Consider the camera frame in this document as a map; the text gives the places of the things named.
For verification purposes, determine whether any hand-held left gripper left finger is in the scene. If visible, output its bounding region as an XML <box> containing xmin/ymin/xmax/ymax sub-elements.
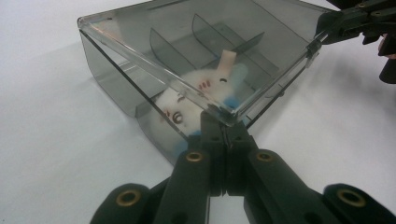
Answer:
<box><xmin>155</xmin><ymin>111</ymin><xmax>226</xmax><ymax>224</ymax></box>

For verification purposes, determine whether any white and blue plush toy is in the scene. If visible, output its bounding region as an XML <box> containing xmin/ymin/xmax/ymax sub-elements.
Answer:
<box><xmin>146</xmin><ymin>49</ymin><xmax>250</xmax><ymax>157</ymax></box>

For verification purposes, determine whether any clear grey compartment box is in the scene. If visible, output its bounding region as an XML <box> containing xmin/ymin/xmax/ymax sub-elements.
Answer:
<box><xmin>77</xmin><ymin>0</ymin><xmax>331</xmax><ymax>166</ymax></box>

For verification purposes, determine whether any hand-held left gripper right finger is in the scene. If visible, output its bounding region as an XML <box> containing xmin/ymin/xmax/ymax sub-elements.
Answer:
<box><xmin>224</xmin><ymin>121</ymin><xmax>344</xmax><ymax>224</ymax></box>

